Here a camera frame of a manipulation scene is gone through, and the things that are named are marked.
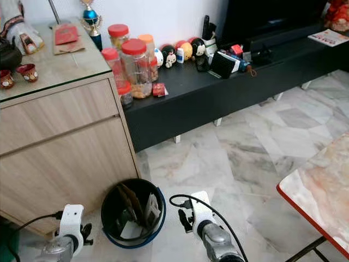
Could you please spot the long black TV cabinet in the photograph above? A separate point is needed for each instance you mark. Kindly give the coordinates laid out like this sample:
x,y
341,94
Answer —
x,y
207,101

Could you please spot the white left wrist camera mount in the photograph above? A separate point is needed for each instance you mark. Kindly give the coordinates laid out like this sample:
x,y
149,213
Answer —
x,y
71,221

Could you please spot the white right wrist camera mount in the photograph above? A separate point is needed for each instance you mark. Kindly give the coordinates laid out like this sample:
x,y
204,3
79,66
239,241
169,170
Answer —
x,y
200,212

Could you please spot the large red-lid snack jar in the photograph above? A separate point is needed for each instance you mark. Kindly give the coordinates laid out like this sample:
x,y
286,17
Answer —
x,y
136,71

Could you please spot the grey metal pole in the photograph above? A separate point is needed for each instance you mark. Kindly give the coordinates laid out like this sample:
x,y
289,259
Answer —
x,y
54,11

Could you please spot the small red cup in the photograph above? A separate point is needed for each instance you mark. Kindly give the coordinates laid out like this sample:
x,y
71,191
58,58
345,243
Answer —
x,y
28,73
6,79

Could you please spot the white paper trash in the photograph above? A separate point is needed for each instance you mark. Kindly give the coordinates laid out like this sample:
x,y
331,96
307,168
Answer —
x,y
130,230

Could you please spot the black television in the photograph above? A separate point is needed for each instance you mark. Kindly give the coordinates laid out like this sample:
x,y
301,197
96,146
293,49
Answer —
x,y
278,16

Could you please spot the black mouse-ear plush toy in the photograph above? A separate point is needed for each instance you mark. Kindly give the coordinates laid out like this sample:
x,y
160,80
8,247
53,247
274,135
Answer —
x,y
198,47

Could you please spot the orange-lid plastic jar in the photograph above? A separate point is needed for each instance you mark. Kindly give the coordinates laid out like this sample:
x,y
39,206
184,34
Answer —
x,y
147,43

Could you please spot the small red snack packet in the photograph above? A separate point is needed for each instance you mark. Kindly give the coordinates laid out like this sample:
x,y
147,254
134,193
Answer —
x,y
160,90

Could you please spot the light wooden glass-top cabinet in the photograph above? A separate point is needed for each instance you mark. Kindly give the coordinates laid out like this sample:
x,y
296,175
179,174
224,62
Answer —
x,y
65,147

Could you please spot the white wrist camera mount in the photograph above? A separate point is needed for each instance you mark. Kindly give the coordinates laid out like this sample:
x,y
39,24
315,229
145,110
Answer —
x,y
200,212
71,221

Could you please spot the marble top red-edged table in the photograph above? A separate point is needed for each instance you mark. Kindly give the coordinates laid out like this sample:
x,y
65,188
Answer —
x,y
322,185

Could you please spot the black blue-rimmed rubbish bin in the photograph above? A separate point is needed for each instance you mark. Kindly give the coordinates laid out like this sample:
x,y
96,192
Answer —
x,y
110,215

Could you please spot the tall red-lid plastic jar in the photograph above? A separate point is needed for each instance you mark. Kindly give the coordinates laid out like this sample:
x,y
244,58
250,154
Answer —
x,y
110,63

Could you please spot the black incense pot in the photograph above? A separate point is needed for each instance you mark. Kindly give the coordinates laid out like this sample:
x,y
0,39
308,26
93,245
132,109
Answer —
x,y
10,56

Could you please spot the short red-lid plastic jar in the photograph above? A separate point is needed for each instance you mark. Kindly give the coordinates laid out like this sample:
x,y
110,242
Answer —
x,y
118,34

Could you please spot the gold blue trophy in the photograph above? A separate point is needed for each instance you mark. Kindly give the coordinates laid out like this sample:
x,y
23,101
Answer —
x,y
90,16

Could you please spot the small white blue-label bottle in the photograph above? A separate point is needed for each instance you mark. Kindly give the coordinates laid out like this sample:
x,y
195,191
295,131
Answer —
x,y
180,55

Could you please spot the orange round plush toy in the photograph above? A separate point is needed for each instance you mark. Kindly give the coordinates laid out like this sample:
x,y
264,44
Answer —
x,y
184,49

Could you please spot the black remote control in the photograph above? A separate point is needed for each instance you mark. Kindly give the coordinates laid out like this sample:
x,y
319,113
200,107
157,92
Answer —
x,y
206,26

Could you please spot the robed deity figurine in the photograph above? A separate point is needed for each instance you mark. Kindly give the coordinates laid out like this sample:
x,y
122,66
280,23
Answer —
x,y
17,19

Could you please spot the black white round toy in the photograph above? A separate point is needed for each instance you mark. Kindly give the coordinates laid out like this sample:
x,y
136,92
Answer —
x,y
169,56

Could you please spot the crumpled grey paper trash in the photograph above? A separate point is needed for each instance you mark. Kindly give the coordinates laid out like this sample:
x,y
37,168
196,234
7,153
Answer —
x,y
152,210

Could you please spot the black wallet box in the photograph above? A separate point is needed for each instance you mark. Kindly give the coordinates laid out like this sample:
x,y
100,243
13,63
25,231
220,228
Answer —
x,y
224,64

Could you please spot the red envelope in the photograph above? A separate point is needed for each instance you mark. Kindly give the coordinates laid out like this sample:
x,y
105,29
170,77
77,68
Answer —
x,y
66,34

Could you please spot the red white booklet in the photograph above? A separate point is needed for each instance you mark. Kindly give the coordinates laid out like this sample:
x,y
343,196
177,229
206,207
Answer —
x,y
329,37

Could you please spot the green plastic box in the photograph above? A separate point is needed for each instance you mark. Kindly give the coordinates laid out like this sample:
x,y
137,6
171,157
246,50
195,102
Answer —
x,y
6,243

